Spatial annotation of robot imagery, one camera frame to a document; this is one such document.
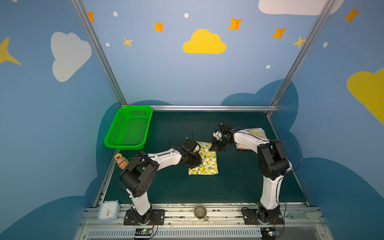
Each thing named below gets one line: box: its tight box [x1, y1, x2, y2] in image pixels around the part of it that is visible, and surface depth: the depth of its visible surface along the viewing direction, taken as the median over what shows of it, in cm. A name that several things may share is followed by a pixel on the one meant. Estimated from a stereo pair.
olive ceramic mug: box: [193, 204, 209, 222], surface depth 76 cm
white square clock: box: [97, 200, 121, 223], surface depth 75 cm
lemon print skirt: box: [188, 141, 219, 176], surface depth 92 cm
